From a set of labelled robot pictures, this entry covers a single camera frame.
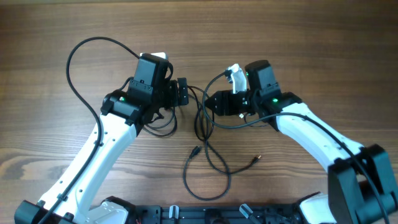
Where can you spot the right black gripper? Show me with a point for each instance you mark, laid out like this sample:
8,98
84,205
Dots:
225,100

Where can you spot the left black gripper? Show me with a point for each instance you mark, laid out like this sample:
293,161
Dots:
182,99

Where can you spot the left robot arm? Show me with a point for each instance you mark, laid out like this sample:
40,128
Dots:
123,115

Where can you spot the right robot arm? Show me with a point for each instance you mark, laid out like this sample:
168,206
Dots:
361,183

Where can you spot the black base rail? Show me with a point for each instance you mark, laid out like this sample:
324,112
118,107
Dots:
155,214

